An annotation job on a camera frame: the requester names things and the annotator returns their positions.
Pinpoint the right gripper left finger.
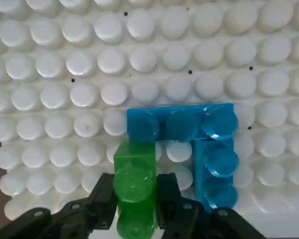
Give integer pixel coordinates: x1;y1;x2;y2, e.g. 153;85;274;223
0;173;119;239

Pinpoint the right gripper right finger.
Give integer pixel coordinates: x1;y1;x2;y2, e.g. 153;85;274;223
156;172;267;239

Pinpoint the blue three-stud block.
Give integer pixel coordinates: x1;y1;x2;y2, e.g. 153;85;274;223
126;103;239;144
193;138;240;214

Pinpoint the green two-stud block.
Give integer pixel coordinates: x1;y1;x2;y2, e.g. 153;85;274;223
113;140;157;239

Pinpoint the white studded baseplate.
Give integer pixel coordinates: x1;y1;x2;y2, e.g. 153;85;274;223
0;0;299;221

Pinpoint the white flat board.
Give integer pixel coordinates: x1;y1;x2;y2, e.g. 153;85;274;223
0;194;299;239

